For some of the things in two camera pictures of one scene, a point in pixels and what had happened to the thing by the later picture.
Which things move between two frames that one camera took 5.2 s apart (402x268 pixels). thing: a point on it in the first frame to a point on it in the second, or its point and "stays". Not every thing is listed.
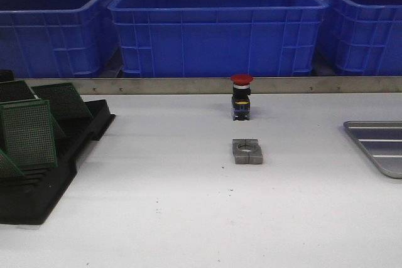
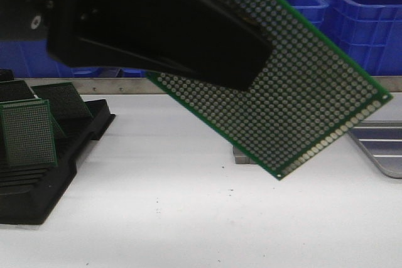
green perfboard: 66,101 stays
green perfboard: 7,168 to 312,90
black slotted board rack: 29,199 stays
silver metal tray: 382,139 stays
